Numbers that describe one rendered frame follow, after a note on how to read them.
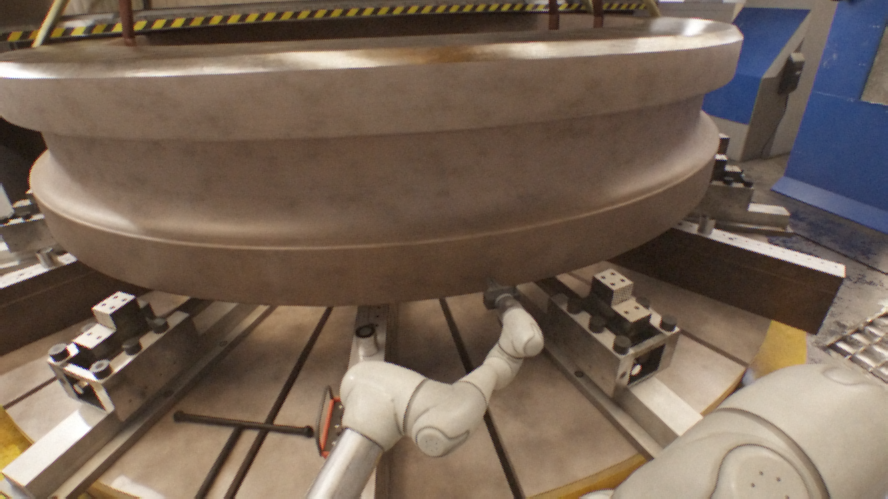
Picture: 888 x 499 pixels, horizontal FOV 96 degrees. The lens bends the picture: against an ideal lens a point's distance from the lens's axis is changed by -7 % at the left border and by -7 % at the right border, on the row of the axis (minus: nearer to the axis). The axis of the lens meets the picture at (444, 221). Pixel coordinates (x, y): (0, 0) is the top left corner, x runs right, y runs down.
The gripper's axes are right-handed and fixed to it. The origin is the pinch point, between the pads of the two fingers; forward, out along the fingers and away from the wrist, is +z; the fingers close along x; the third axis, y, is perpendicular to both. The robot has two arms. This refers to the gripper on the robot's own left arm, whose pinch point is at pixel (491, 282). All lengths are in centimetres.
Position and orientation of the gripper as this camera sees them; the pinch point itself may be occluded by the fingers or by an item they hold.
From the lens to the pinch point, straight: 170.6
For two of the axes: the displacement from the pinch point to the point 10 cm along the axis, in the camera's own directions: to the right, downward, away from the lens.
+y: -0.2, -8.9, -4.6
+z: -2.6, -4.4, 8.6
